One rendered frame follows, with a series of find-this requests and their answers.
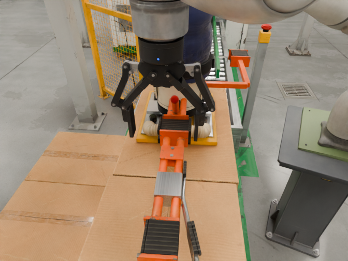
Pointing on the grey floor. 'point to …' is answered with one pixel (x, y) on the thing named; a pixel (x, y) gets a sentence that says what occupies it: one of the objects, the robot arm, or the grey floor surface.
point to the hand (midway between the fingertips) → (163, 131)
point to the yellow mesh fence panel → (97, 42)
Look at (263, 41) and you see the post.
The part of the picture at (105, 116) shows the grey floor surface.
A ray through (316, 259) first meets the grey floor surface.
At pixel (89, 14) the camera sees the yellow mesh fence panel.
